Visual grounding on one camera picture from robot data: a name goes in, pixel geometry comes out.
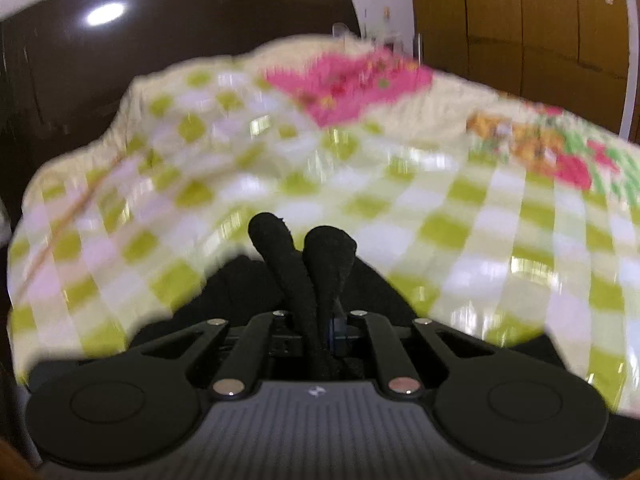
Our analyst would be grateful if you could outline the black pants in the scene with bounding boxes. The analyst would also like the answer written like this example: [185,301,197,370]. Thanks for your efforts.
[127,212,556,382]

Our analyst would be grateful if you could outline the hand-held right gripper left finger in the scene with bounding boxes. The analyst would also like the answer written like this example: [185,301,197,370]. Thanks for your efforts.
[131,311,302,399]

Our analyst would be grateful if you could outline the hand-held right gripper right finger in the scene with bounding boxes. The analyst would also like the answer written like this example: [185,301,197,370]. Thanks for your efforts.
[327,311,502,398]

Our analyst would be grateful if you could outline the wooden wardrobe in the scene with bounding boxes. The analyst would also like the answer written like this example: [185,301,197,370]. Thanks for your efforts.
[409,0,632,107]

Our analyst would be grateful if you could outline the checked printed blanket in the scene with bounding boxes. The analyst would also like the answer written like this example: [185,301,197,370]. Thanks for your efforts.
[7,35,640,418]

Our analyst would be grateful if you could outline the dark wooden headboard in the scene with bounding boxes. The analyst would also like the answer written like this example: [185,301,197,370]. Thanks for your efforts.
[0,0,362,241]

